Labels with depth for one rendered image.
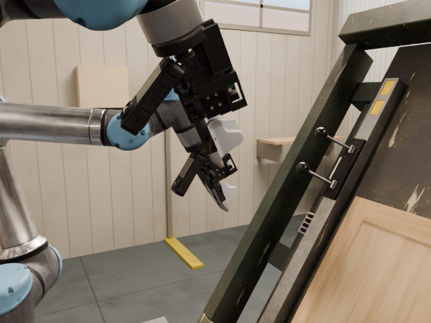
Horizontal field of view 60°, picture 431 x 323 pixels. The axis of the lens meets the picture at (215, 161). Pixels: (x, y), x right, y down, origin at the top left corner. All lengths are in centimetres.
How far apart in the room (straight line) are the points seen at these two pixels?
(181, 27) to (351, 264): 80
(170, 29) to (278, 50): 436
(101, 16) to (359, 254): 89
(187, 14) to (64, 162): 350
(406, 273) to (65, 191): 340
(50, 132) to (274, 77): 411
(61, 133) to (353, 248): 78
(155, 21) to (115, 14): 13
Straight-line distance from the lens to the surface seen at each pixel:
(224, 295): 134
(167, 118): 87
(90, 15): 35
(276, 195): 132
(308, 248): 115
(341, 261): 109
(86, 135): 77
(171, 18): 46
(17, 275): 96
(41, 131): 80
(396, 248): 103
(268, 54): 471
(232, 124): 58
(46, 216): 401
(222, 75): 50
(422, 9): 133
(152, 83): 49
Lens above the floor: 166
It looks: 11 degrees down
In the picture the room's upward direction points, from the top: straight up
